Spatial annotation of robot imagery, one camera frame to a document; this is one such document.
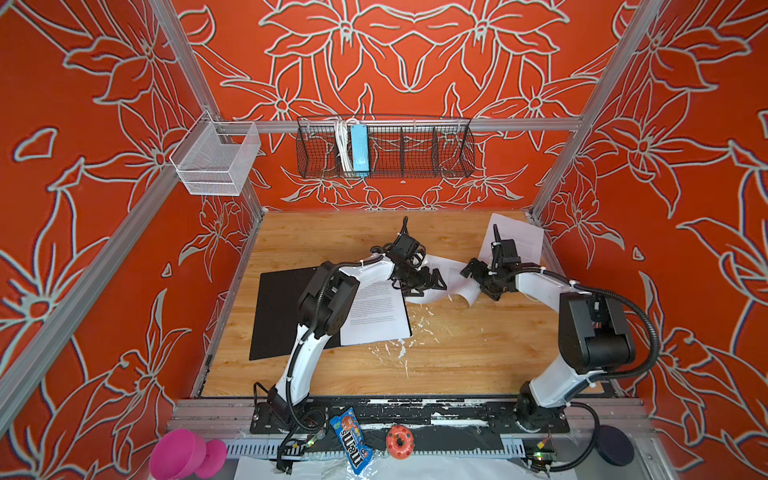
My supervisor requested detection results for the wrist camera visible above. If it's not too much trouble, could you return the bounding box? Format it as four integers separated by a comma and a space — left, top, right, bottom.
490, 239, 522, 271
389, 234, 426, 264

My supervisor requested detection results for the black wire basket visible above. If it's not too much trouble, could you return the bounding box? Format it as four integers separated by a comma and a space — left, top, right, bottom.
296, 115, 477, 180

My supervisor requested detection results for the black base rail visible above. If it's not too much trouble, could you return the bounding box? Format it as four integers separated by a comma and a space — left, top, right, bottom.
249, 395, 571, 436

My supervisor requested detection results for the small green circuit board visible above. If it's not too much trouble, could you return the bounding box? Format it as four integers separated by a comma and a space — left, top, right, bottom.
523, 437, 557, 475

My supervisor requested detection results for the pink dumbbell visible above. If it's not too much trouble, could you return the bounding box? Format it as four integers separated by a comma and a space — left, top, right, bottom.
149, 429, 227, 480

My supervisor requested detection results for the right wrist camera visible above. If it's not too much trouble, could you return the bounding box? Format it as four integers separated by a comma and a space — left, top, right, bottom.
490, 239, 522, 271

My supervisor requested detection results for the white cable bundle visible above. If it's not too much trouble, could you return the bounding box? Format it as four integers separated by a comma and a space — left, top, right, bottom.
333, 118, 355, 174

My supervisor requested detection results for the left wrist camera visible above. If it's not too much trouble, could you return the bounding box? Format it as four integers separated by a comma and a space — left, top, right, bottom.
389, 234, 426, 264

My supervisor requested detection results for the paper sheet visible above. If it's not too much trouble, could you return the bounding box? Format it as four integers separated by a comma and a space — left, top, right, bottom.
410, 254, 481, 306
477, 213, 544, 264
340, 281, 412, 346

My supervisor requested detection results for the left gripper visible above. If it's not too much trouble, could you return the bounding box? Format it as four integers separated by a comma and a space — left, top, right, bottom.
396, 264, 443, 295

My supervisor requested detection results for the red toy wheel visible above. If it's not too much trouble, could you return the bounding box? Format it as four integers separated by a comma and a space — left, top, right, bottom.
386, 425, 415, 460

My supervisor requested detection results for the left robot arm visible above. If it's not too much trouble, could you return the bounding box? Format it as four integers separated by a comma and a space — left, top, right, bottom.
266, 217, 447, 433

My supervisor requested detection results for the blue white box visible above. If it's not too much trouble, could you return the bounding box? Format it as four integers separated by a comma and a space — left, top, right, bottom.
350, 123, 370, 177

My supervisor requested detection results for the clear plastic bin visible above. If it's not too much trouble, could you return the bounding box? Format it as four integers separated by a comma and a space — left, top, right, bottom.
170, 111, 262, 197

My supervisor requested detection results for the grey clip folder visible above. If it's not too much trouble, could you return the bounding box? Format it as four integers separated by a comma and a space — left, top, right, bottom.
248, 266, 414, 362

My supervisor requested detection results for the dark round disc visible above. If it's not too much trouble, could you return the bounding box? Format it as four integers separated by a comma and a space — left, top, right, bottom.
596, 425, 635, 467

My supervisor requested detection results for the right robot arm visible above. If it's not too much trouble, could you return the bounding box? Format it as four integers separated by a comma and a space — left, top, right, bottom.
461, 225, 661, 432

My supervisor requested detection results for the blue candy bag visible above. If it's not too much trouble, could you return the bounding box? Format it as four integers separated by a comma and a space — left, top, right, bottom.
330, 407, 374, 475

